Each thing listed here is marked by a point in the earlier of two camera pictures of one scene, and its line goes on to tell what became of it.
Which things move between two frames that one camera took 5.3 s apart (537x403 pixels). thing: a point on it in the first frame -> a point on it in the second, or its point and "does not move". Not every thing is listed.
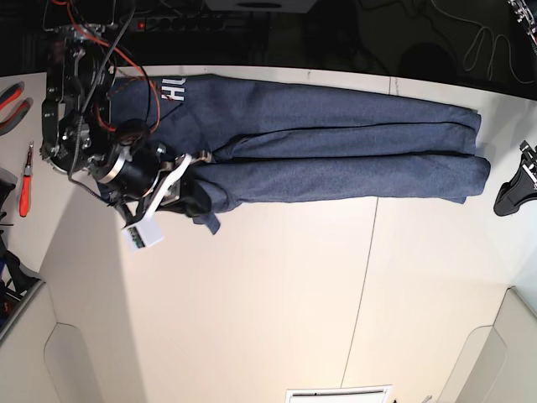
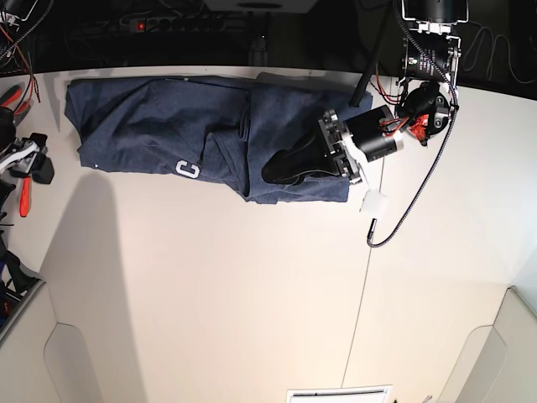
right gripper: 523,186 -> 312,156
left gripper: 136,209 -> 20,156
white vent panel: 369,394 does not move
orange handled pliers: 7,96 does not move
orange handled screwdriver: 25,192 does not move
